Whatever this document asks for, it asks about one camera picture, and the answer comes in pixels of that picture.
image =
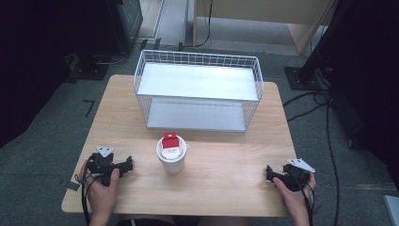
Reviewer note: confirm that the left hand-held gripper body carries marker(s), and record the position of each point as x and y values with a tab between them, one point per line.
101	164

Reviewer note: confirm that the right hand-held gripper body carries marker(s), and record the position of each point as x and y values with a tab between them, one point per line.
296	177

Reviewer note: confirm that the person's right hand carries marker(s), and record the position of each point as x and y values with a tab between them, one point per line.
293	199

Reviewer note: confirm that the person's left hand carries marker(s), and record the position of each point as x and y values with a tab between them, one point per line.
102	194

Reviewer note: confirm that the white cup with red lid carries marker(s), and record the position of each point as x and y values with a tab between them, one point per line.
172	155

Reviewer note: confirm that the pale flat panel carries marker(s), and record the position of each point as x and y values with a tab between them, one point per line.
392	210

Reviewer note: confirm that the dark cabinet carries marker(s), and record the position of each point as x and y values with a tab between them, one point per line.
127	22

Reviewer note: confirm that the light wooden desk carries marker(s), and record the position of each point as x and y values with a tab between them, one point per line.
266	14

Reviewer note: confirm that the black floor base plate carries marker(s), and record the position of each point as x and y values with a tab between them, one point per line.
89	67

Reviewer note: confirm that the black stand with base plate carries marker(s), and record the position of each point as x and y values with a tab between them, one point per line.
309	75

